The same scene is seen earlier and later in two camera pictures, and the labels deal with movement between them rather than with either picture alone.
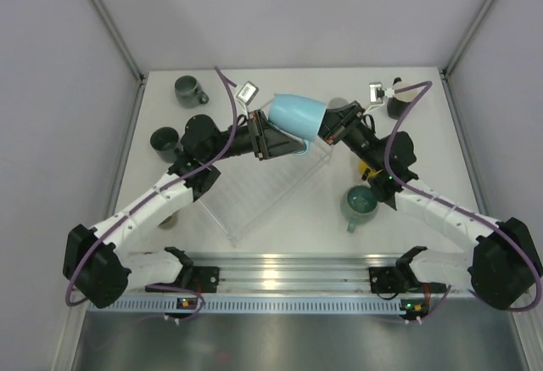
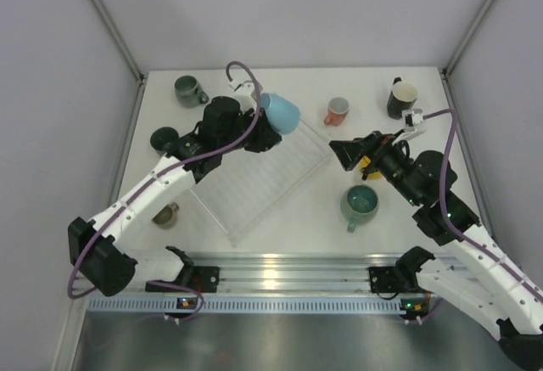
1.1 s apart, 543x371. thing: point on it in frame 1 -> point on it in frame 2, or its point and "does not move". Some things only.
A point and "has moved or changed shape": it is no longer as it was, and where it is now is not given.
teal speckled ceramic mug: x=359 y=204 does not move
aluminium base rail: x=295 y=272 does not move
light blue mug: x=298 y=115 has moved or changed shape
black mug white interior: x=397 y=104 does not move
